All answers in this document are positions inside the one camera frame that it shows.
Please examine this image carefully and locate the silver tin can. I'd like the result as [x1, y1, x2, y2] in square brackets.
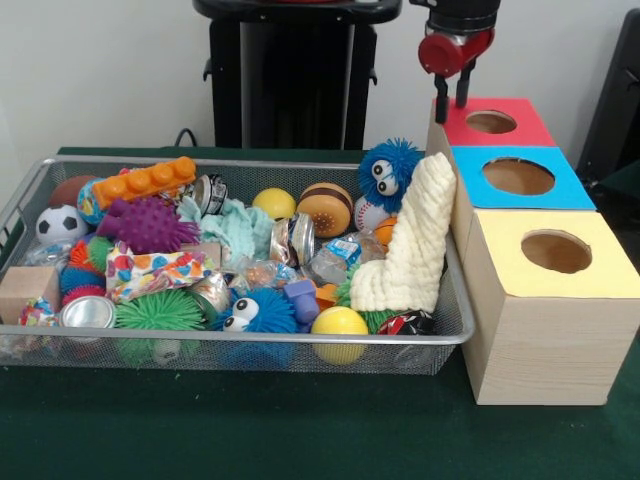
[58, 295, 118, 330]

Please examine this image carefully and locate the purple foam block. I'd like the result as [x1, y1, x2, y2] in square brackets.
[282, 278, 321, 322]

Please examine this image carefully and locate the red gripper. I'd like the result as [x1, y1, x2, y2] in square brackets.
[418, 28, 496, 125]

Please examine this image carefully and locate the orange toy basketball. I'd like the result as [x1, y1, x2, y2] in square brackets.
[373, 217, 399, 247]

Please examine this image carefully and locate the orange toy brick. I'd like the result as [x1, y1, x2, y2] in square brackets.
[92, 155, 198, 210]

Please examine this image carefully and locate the brown toy football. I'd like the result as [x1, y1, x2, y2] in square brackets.
[49, 174, 101, 206]

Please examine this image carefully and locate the wooden three-hole box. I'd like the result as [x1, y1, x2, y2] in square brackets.
[424, 97, 640, 407]

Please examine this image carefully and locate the dark green table cloth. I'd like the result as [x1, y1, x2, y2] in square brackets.
[592, 159, 640, 211]
[0, 145, 640, 480]

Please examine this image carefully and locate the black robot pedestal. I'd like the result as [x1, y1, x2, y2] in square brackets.
[192, 0, 404, 151]

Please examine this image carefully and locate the black upright panel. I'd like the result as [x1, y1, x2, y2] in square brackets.
[577, 7, 640, 174]

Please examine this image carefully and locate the green spiky ball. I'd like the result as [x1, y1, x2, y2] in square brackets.
[114, 288, 207, 332]

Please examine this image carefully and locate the cream waffle cloth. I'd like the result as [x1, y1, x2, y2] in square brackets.
[349, 151, 459, 312]

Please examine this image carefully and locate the clear mesh bin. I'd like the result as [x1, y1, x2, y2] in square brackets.
[0, 154, 476, 377]

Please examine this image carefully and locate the black and white soccer ball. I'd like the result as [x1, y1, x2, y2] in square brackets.
[36, 203, 90, 245]

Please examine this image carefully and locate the yellow ball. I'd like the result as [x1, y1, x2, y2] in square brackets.
[310, 305, 370, 365]

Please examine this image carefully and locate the colourful confetti ball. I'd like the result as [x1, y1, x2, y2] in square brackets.
[17, 297, 59, 327]

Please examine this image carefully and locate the blue spiky ball with eyes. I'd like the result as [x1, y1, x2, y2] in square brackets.
[357, 138, 426, 214]
[213, 285, 300, 335]

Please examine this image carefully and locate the toy hamburger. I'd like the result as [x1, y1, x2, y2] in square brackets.
[297, 182, 354, 239]

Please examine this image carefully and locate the white toy baseball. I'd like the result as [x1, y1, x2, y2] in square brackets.
[353, 195, 391, 232]

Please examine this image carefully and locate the purple spiky toy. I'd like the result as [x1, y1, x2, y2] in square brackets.
[96, 195, 202, 255]

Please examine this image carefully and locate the plain wooden block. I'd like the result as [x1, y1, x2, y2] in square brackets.
[0, 265, 62, 324]

